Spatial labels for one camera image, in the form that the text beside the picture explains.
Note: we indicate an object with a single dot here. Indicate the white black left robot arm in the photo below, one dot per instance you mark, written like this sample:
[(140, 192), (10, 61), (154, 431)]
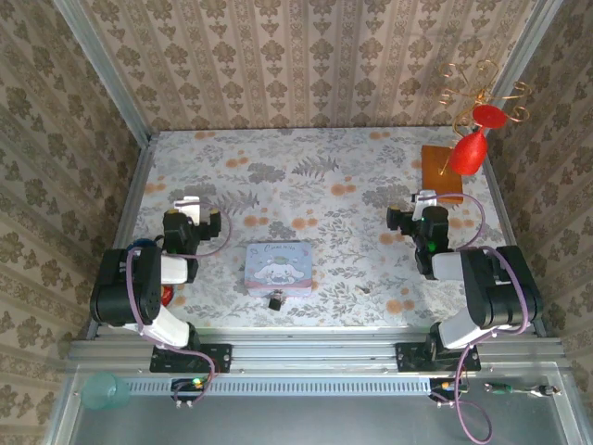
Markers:
[(116, 287)]

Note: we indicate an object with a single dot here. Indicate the grey metal panel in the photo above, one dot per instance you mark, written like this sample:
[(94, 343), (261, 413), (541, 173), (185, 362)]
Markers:
[(301, 422)]

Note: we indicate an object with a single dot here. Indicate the small black padlock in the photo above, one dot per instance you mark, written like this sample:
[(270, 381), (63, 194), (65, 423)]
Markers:
[(276, 302)]

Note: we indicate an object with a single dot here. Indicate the red plastic wine glass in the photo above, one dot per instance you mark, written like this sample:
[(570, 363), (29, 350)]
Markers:
[(468, 155)]

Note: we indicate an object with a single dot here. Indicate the aluminium frame post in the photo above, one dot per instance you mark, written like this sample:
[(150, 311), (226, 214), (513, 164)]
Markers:
[(104, 69), (526, 46)]

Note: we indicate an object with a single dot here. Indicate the small red object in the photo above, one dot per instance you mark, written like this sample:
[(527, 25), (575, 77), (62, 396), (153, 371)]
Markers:
[(167, 296)]

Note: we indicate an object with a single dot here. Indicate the aluminium side frame rail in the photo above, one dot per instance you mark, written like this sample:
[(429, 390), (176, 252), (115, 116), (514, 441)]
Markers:
[(505, 208), (136, 185)]

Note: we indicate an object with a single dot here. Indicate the cartoon print tin box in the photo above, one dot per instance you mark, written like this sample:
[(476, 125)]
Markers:
[(278, 269)]

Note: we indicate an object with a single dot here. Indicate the floral table mat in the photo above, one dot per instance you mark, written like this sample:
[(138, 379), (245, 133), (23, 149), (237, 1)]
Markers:
[(324, 185)]

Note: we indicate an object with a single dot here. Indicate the aluminium front frame rail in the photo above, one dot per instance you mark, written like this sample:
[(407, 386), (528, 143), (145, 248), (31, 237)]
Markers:
[(315, 352)]

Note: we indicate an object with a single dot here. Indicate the teal plastic cup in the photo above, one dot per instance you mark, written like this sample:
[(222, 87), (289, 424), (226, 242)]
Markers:
[(104, 391)]

